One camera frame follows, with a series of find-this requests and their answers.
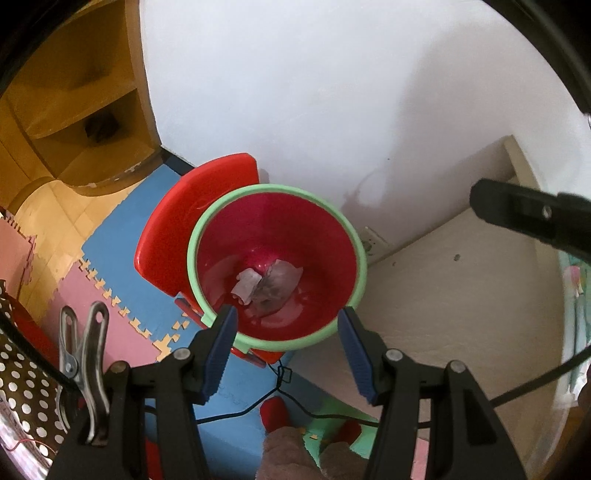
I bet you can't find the person's right leg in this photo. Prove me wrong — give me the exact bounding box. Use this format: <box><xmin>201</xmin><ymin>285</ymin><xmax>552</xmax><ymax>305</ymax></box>
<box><xmin>321</xmin><ymin>442</ymin><xmax>370</xmax><ymax>480</ymax></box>

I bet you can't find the thin black wire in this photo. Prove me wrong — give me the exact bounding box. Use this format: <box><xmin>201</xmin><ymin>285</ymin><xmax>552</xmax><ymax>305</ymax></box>
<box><xmin>196</xmin><ymin>362</ymin><xmax>384</xmax><ymax>428</ymax></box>

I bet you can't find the red sock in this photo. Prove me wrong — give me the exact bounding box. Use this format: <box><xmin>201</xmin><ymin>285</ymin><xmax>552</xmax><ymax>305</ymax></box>
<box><xmin>337</xmin><ymin>420</ymin><xmax>363</xmax><ymax>446</ymax></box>
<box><xmin>259</xmin><ymin>397</ymin><xmax>289</xmax><ymax>432</ymax></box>

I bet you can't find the pink foam floor mat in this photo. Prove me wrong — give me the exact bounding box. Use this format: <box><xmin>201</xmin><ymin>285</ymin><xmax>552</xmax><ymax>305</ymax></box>
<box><xmin>41</xmin><ymin>265</ymin><xmax>195</xmax><ymax>370</ymax></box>
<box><xmin>0</xmin><ymin>210</ymin><xmax>38</xmax><ymax>287</ymax></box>

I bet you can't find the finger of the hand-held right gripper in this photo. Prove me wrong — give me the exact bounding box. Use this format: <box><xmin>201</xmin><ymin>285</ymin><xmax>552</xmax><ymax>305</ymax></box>
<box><xmin>469</xmin><ymin>178</ymin><xmax>591</xmax><ymax>264</ymax></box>

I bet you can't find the green foam floor mat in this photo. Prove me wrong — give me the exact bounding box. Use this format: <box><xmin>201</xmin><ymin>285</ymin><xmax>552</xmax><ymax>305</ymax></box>
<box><xmin>305</xmin><ymin>399</ymin><xmax>375</xmax><ymax>462</ymax></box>

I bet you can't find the pastel printed cloth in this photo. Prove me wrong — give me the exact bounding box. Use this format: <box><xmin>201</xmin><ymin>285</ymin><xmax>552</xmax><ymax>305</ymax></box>
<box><xmin>561</xmin><ymin>263</ymin><xmax>591</xmax><ymax>407</ymax></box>

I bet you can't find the red plastic stool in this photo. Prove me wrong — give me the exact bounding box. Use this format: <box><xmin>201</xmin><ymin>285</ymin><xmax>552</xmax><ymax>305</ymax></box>
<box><xmin>134</xmin><ymin>153</ymin><xmax>287</xmax><ymax>365</ymax></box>

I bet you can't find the polka dot cloth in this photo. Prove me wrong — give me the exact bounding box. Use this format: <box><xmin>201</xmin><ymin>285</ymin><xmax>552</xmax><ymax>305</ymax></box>
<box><xmin>0</xmin><ymin>279</ymin><xmax>81</xmax><ymax>467</ymax></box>

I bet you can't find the white paper scrap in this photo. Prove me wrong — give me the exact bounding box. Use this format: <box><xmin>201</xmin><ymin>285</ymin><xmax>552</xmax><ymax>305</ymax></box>
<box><xmin>232</xmin><ymin>268</ymin><xmax>262</xmax><ymax>305</ymax></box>

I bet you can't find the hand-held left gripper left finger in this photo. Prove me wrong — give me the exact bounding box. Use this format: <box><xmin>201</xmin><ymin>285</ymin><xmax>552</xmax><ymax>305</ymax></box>
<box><xmin>46</xmin><ymin>305</ymin><xmax>238</xmax><ymax>480</ymax></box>

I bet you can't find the metal spring clip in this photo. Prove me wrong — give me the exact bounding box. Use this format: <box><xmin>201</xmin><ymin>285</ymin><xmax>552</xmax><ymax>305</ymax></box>
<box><xmin>59</xmin><ymin>302</ymin><xmax>112</xmax><ymax>446</ymax></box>

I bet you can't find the person's leg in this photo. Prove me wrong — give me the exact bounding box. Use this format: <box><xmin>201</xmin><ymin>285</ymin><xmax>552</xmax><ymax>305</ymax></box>
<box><xmin>256</xmin><ymin>427</ymin><xmax>319</xmax><ymax>480</ymax></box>
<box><xmin>321</xmin><ymin>442</ymin><xmax>370</xmax><ymax>480</ymax></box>

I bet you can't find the red bucket green rim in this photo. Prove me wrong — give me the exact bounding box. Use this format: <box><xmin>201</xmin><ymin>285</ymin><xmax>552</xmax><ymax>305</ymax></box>
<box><xmin>187</xmin><ymin>184</ymin><xmax>369</xmax><ymax>352</ymax></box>

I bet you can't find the grey paper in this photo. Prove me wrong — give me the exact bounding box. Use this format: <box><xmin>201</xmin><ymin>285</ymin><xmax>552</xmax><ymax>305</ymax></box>
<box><xmin>256</xmin><ymin>259</ymin><xmax>303</xmax><ymax>319</ymax></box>

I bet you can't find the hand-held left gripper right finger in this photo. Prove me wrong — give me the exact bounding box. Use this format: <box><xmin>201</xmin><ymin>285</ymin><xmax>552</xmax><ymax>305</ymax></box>
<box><xmin>337</xmin><ymin>306</ymin><xmax>527</xmax><ymax>480</ymax></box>

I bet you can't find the person's left leg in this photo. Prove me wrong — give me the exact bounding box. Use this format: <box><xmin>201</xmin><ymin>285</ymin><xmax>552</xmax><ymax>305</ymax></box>
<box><xmin>256</xmin><ymin>427</ymin><xmax>319</xmax><ymax>480</ymax></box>

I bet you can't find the wooden cabinet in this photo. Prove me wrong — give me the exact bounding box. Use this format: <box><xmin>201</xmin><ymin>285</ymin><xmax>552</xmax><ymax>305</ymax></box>
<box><xmin>0</xmin><ymin>0</ymin><xmax>162</xmax><ymax>197</ymax></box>

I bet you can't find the wall socket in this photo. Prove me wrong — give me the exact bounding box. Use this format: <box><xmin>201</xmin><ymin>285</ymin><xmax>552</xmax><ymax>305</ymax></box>
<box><xmin>360</xmin><ymin>226</ymin><xmax>389</xmax><ymax>254</ymax></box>

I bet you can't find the black cable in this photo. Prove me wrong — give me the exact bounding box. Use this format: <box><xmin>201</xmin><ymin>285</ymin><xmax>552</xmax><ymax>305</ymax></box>
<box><xmin>489</xmin><ymin>342</ymin><xmax>591</xmax><ymax>409</ymax></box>
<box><xmin>0</xmin><ymin>295</ymin><xmax>79</xmax><ymax>393</ymax></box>

